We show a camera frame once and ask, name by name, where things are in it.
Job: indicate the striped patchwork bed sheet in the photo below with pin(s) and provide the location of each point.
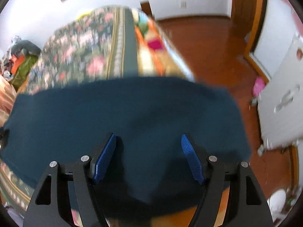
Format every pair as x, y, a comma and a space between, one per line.
156, 54

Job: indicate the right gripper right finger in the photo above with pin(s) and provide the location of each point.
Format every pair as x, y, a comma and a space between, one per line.
246, 205

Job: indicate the brown wooden door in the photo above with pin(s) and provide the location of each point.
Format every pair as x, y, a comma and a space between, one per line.
247, 18

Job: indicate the white sliding wardrobe door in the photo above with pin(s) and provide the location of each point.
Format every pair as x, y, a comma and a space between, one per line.
276, 23

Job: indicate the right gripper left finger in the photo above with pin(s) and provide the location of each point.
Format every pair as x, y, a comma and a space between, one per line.
50, 203

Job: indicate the grey neck pillow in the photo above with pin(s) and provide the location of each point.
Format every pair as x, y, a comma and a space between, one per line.
27, 46

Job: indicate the white drawer cabinet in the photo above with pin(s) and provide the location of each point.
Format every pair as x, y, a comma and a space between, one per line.
280, 103

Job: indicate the pink orange curtain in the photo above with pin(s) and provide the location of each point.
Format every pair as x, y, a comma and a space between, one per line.
7, 99

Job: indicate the orange red box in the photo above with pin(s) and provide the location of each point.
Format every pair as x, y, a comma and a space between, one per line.
17, 61

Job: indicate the pink toy on floor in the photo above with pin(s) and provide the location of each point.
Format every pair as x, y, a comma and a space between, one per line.
258, 86

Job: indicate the floral bedspread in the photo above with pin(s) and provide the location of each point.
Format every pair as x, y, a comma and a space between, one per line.
80, 52

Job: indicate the white wall socket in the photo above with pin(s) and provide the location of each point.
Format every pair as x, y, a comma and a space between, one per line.
183, 4

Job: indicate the dark teal fleece pants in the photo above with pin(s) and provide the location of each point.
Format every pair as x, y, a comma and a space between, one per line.
148, 174

